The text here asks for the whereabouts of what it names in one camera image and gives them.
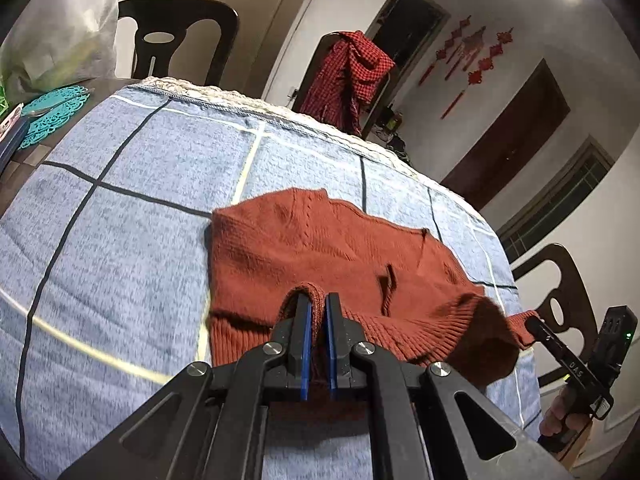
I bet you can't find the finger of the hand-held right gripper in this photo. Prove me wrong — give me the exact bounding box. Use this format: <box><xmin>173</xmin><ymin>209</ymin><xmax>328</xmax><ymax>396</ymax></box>
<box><xmin>525</xmin><ymin>317</ymin><xmax>615</xmax><ymax>418</ymax></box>

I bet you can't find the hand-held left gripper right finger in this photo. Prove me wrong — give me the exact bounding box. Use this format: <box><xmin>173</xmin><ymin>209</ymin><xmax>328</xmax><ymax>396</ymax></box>
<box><xmin>324</xmin><ymin>292</ymin><xmax>573</xmax><ymax>480</ymax></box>

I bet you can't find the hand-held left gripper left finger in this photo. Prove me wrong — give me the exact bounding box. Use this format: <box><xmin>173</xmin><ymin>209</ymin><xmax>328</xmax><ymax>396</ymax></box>
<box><xmin>57</xmin><ymin>292</ymin><xmax>313</xmax><ymax>480</ymax></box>

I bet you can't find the rust knitted sweater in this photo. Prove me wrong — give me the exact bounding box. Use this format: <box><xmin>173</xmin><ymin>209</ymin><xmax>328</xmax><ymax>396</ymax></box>
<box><xmin>207</xmin><ymin>187</ymin><xmax>542</xmax><ymax>431</ymax></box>

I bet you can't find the person's right hand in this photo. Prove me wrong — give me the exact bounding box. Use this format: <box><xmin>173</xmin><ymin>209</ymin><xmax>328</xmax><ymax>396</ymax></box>
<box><xmin>539</xmin><ymin>379</ymin><xmax>593</xmax><ymax>439</ymax></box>

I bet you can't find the dark wooden chair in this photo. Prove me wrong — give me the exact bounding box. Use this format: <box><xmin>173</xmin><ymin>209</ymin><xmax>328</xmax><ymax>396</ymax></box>
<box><xmin>292</xmin><ymin>32</ymin><xmax>401</xmax><ymax>141</ymax></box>
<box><xmin>116</xmin><ymin>0</ymin><xmax>240</xmax><ymax>87</ymax></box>
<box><xmin>510</xmin><ymin>243</ymin><xmax>598</xmax><ymax>386</ymax></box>

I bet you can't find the barred window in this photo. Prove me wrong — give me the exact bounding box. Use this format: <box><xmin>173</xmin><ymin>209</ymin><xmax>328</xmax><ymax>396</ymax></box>
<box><xmin>497</xmin><ymin>135</ymin><xmax>616</xmax><ymax>264</ymax></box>

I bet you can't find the blue checked blanket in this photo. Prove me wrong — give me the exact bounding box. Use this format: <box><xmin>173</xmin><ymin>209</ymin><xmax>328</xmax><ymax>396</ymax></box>
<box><xmin>0</xmin><ymin>76</ymin><xmax>543</xmax><ymax>480</ymax></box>

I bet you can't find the brown wooden door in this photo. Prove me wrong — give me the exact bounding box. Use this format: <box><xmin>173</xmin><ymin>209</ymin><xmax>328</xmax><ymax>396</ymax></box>
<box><xmin>440</xmin><ymin>57</ymin><xmax>572</xmax><ymax>212</ymax></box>

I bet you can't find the red checked scarf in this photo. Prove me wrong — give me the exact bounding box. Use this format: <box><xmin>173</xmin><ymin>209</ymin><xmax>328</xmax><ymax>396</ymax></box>
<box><xmin>300</xmin><ymin>30</ymin><xmax>396</xmax><ymax>137</ymax></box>

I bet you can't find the long red knot ornament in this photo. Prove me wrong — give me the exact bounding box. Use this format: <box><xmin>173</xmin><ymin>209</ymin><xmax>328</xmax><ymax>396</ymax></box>
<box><xmin>441</xmin><ymin>31</ymin><xmax>516</xmax><ymax>120</ymax></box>

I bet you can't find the red knot ornament gold centre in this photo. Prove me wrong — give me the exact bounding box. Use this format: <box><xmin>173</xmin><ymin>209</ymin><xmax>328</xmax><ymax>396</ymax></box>
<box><xmin>444</xmin><ymin>27</ymin><xmax>488</xmax><ymax>81</ymax></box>

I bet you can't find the short red knot ornament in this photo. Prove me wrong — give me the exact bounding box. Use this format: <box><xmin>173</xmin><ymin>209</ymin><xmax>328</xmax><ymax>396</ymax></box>
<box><xmin>419</xmin><ymin>16</ymin><xmax>473</xmax><ymax>86</ymax></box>

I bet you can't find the dark glass doorway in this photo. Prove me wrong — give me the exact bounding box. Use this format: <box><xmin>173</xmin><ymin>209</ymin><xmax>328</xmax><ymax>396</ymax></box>
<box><xmin>365</xmin><ymin>0</ymin><xmax>452</xmax><ymax>70</ymax></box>

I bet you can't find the teal lace table mat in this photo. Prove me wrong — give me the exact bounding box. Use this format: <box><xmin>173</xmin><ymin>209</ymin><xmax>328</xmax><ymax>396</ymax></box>
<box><xmin>19</xmin><ymin>85</ymin><xmax>95</xmax><ymax>150</ymax></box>

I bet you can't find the white plastic bag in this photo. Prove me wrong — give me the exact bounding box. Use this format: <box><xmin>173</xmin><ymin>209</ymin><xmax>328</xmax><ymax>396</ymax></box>
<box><xmin>0</xmin><ymin>0</ymin><xmax>151</xmax><ymax>106</ymax></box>

